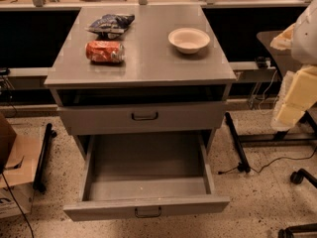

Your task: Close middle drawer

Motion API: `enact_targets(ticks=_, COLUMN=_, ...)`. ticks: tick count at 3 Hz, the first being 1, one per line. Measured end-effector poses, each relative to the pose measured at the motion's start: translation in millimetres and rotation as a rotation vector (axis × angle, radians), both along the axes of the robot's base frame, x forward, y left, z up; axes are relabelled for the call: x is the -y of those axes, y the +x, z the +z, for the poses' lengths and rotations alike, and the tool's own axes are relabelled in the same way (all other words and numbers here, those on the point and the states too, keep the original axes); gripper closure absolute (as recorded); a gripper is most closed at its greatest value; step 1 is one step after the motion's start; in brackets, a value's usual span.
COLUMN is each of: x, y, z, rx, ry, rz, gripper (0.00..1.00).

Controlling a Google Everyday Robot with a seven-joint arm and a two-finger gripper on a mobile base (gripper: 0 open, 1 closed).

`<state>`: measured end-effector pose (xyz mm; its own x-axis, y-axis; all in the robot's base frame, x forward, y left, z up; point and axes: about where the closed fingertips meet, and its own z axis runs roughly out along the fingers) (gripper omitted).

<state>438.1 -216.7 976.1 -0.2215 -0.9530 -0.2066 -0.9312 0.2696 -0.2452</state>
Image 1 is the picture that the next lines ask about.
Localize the black stand leg left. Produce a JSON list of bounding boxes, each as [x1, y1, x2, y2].
[[33, 123, 56, 193]]

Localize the black stand leg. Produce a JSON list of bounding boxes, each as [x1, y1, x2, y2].
[[33, 123, 56, 193], [225, 112, 251, 173]]

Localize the black cable left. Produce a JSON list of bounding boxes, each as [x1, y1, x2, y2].
[[0, 172, 36, 238]]

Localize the black floor cable right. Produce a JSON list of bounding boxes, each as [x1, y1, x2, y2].
[[217, 146, 317, 176]]

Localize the white paper bowl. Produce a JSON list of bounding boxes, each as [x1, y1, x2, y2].
[[168, 28, 210, 55]]

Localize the black stand leg right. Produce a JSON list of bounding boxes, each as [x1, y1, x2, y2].
[[225, 112, 251, 173]]

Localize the grey top drawer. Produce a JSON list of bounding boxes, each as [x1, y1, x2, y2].
[[57, 101, 226, 135]]

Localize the grey drawer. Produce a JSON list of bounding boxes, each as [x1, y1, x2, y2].
[[57, 101, 226, 135], [64, 132, 230, 221]]

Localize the crushed red soda can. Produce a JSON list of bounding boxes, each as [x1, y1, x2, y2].
[[85, 40, 125, 63]]

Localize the cardboard box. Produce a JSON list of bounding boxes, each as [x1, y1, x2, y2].
[[0, 115, 41, 218]]

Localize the blue chip bag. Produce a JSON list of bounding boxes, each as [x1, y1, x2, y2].
[[85, 14, 135, 40]]

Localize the dark side table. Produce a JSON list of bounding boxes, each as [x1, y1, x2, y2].
[[257, 31, 317, 142]]

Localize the grey drawer cabinet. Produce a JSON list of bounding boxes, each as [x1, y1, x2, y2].
[[45, 5, 236, 154]]

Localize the black office chair base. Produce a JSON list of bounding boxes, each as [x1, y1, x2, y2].
[[277, 168, 317, 238]]

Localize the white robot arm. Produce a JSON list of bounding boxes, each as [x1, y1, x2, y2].
[[270, 0, 317, 132]]

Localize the white hanging cable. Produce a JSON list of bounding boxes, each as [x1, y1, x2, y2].
[[250, 68, 280, 115]]

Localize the black power adapter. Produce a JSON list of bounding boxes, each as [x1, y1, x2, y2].
[[255, 57, 270, 69]]

